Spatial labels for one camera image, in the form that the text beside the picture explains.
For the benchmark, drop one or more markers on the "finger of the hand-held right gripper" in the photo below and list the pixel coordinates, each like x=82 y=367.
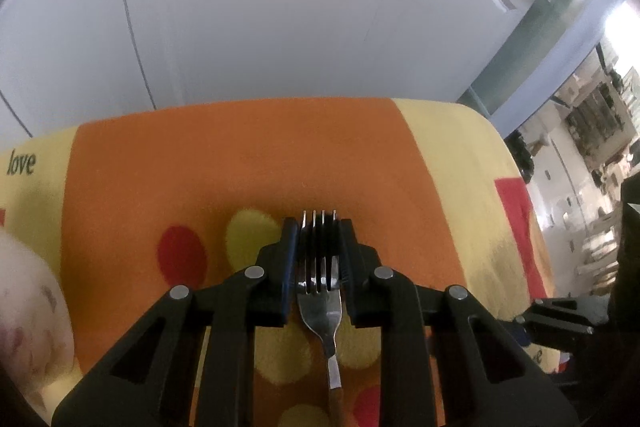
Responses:
x=550 y=329
x=570 y=309

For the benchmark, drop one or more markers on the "cluttered shelves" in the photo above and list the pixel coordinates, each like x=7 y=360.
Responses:
x=595 y=122

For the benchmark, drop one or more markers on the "white cabinet door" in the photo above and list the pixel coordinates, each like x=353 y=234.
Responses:
x=450 y=32
x=250 y=7
x=60 y=32

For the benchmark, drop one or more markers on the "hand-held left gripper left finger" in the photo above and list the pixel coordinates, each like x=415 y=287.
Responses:
x=290 y=257

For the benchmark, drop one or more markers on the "white utensil holder teal lid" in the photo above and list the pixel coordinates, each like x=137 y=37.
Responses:
x=30 y=307

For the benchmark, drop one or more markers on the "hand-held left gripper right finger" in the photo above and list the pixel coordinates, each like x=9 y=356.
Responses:
x=346 y=257

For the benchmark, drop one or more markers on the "white furniture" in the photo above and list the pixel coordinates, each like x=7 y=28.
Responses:
x=590 y=247

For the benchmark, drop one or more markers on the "printed orange yellow blanket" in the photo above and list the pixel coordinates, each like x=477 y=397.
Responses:
x=200 y=167

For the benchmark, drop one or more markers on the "dark object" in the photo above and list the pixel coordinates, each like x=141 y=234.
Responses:
x=521 y=154

